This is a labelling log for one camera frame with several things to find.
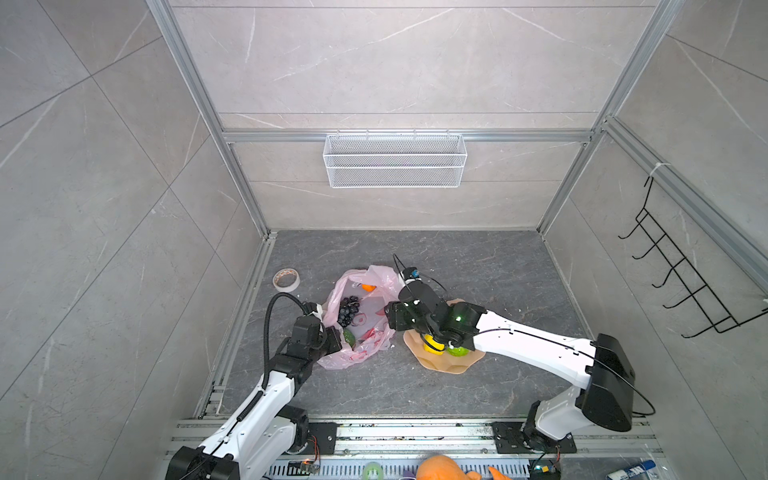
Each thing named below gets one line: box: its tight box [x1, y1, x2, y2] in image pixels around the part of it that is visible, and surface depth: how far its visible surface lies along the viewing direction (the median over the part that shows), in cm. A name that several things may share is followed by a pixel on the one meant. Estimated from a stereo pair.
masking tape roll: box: [272, 268, 301, 292], surface depth 106 cm
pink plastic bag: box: [317, 265, 403, 370], surface depth 88 cm
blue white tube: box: [606, 460, 656, 480], surface depth 70 cm
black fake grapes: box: [337, 296, 360, 328], surface depth 94 cm
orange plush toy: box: [416, 455, 512, 480], surface depth 65 cm
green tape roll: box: [362, 461, 384, 480], surface depth 71 cm
